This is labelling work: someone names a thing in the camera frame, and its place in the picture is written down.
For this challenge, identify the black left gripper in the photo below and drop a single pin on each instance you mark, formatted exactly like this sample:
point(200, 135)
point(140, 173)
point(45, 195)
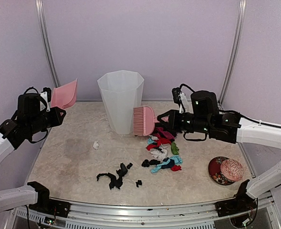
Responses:
point(57, 120)

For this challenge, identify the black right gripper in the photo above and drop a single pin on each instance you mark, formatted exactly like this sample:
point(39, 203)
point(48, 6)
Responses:
point(172, 124)

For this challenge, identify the pink plastic dustpan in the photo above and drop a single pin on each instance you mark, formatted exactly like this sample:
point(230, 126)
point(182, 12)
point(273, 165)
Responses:
point(64, 96)

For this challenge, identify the pink plastic hand brush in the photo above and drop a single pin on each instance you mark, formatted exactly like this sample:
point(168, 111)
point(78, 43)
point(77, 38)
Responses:
point(144, 121)

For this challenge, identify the translucent white waste bin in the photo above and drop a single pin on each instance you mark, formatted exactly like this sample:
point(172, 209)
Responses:
point(121, 91)

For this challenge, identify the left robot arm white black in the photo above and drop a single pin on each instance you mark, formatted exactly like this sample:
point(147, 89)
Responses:
point(33, 115)

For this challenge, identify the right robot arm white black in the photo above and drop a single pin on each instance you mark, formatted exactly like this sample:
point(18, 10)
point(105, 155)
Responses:
point(231, 127)

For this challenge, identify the red paper scrap centre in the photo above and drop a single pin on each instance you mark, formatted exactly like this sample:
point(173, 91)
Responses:
point(157, 143)

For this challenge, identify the green paper scrap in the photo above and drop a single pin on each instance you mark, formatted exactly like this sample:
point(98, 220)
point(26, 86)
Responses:
point(174, 149)

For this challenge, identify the white paper scrap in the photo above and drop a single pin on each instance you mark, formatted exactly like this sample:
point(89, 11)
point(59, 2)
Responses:
point(159, 153)

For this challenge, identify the small red paper scrap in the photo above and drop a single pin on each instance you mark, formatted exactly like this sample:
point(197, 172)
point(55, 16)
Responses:
point(176, 168)

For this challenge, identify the dark red patterned round dish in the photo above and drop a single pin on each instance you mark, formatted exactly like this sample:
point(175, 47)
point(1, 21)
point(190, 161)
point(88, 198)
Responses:
point(214, 170)

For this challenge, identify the small black paper scrap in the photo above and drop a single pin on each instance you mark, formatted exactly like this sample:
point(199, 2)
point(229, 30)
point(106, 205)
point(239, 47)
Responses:
point(138, 183)

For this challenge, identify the pink patterned small bowl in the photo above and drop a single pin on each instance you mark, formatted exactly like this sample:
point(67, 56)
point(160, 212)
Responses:
point(232, 170)

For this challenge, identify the black paper scrap strip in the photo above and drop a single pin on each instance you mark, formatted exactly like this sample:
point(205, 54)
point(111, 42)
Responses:
point(114, 181)

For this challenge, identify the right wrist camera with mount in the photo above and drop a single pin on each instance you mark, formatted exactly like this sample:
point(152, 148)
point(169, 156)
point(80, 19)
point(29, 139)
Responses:
point(179, 98)

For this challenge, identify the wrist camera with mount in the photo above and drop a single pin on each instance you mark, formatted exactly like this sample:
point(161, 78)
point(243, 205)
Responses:
point(46, 99)
point(179, 98)

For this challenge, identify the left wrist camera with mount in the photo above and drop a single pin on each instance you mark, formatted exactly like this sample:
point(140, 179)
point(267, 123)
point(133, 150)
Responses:
point(46, 99)

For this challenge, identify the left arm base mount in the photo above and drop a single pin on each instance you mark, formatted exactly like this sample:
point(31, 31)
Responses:
point(49, 205)

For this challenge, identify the front aluminium rail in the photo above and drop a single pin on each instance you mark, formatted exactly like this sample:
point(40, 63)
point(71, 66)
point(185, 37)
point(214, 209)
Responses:
point(95, 216)

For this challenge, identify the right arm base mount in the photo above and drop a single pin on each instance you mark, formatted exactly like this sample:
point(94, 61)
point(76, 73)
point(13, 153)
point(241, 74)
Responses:
point(240, 203)

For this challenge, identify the right aluminium frame post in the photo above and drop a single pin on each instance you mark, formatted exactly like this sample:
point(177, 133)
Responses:
point(234, 51)

